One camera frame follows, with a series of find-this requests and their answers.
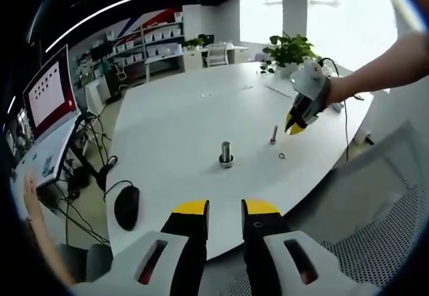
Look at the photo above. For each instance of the shelf with white bins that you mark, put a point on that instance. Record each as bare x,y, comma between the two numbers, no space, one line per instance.
151,38

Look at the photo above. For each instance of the white cabinet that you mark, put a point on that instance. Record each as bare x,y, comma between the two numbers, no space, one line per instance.
97,93

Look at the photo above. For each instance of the white side table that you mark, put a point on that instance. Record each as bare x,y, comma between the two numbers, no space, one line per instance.
164,58

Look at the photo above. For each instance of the grey mesh office chair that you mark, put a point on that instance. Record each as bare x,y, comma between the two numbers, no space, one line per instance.
368,192

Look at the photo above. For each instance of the curved ceiling light strip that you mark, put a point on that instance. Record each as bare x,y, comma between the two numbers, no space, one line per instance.
134,1

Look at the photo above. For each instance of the black wall screen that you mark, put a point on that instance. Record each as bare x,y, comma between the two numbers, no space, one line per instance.
99,50

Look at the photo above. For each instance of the white slatted chair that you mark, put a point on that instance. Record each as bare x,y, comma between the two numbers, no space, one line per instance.
216,56

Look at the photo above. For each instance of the small potted plant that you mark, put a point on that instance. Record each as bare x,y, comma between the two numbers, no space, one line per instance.
193,41

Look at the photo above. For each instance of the large metal threaded stud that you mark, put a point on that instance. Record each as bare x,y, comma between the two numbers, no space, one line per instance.
226,148

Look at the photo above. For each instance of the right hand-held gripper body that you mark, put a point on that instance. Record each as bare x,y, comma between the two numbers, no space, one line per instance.
308,80

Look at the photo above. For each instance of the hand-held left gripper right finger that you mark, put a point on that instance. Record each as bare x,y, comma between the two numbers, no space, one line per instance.
264,242

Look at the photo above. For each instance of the black computer mouse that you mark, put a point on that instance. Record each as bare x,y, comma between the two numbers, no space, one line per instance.
127,209

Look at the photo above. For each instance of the small metal threaded stud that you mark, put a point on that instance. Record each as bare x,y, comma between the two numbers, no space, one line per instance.
274,133

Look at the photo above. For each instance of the large metal washer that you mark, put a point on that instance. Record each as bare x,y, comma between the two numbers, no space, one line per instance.
220,158
222,162

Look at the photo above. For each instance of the large computer monitor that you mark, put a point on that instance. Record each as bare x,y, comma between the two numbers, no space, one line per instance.
50,88

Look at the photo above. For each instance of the green potted plant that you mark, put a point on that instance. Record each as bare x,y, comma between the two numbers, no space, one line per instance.
288,48

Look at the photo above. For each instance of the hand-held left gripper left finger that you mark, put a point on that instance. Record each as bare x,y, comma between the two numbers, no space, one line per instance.
187,242

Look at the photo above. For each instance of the white monitor desk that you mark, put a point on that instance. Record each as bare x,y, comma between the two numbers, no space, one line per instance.
43,162

